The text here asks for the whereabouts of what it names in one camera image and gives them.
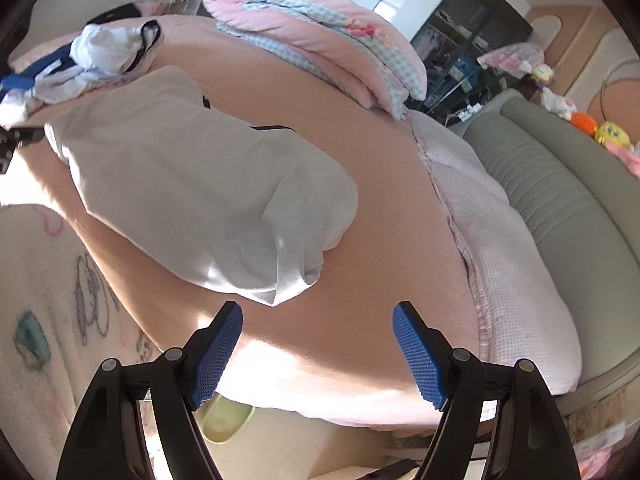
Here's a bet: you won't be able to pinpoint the pink hanging garment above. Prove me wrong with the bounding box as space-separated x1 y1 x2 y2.
477 42 544 78

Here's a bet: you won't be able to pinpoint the white black wardrobe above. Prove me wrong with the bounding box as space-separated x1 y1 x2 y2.
352 0 532 125

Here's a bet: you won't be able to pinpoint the pink bed sheet mattress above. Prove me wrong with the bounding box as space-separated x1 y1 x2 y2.
6 15 478 431

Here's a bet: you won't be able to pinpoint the orange plush toy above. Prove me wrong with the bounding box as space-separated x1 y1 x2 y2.
570 112 599 138

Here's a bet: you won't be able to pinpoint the pink white plush toy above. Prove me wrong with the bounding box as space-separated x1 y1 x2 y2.
604 142 640 179

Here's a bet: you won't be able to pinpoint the person's pajama clad body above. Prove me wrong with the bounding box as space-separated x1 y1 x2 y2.
1 205 160 479

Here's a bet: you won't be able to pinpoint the black bag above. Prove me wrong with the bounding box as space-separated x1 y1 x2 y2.
87 2 142 25

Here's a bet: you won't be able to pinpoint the grey padded headboard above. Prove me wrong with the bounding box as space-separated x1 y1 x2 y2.
451 90 639 410

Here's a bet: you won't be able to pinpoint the green slippers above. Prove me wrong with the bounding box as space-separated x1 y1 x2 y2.
195 393 255 444

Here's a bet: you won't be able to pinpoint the yellow plush toy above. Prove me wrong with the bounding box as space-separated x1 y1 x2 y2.
593 122 631 148

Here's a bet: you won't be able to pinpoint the white navy-trimmed pants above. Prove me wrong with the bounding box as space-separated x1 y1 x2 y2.
1 20 165 127

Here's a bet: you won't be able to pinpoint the folded pink checkered quilt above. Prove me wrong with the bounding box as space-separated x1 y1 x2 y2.
202 0 427 120

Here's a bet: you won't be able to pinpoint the white navy-trimmed jacket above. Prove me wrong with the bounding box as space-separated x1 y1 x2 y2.
44 66 358 307

